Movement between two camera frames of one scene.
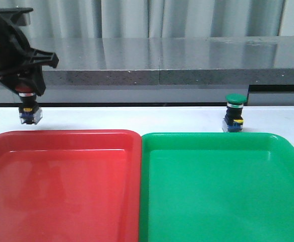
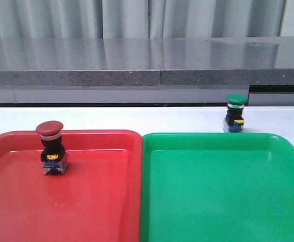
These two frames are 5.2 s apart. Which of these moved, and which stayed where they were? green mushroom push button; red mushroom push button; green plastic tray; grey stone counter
Moved: red mushroom push button
Stayed: green plastic tray; green mushroom push button; grey stone counter
